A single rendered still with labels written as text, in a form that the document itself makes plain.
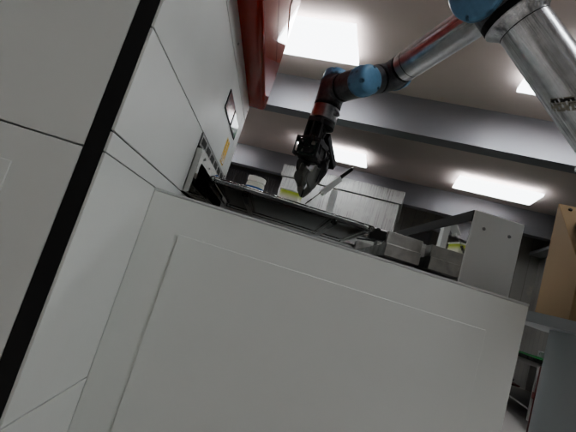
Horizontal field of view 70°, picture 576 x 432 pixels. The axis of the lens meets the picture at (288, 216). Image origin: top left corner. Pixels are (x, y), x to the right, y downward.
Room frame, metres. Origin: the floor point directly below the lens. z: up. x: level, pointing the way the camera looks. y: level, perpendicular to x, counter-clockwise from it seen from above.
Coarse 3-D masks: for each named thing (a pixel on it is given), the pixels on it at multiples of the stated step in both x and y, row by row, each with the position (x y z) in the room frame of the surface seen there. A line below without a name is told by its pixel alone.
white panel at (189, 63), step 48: (144, 0) 0.44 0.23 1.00; (192, 0) 0.52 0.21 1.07; (144, 48) 0.45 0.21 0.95; (192, 48) 0.59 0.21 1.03; (240, 48) 0.88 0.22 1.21; (144, 96) 0.49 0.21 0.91; (192, 96) 0.67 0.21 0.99; (240, 96) 1.06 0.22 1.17; (96, 144) 0.44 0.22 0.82; (144, 144) 0.54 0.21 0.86; (192, 144) 0.77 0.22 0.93
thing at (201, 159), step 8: (200, 152) 0.81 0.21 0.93; (192, 160) 0.81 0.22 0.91; (200, 160) 0.82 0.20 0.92; (208, 160) 0.89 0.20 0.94; (192, 168) 0.81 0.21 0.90; (200, 168) 0.90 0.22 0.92; (208, 168) 0.92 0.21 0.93; (192, 176) 0.81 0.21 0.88; (208, 176) 0.96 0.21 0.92; (216, 176) 1.04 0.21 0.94; (184, 184) 0.81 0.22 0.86; (192, 184) 0.82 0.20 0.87; (216, 184) 1.08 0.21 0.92; (184, 192) 0.83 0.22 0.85; (192, 192) 0.84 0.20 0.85; (200, 192) 0.92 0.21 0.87; (200, 200) 0.94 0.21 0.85; (208, 200) 1.04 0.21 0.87; (216, 200) 1.24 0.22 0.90
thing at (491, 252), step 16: (480, 224) 0.71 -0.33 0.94; (496, 224) 0.71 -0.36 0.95; (512, 224) 0.71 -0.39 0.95; (480, 240) 0.71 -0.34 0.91; (496, 240) 0.71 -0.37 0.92; (512, 240) 0.71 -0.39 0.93; (464, 256) 0.71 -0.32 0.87; (480, 256) 0.71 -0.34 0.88; (496, 256) 0.71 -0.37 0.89; (512, 256) 0.71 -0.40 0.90; (464, 272) 0.71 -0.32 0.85; (480, 272) 0.71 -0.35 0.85; (496, 272) 0.71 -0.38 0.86; (512, 272) 0.71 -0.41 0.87; (480, 288) 0.71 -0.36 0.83; (496, 288) 0.71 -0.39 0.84
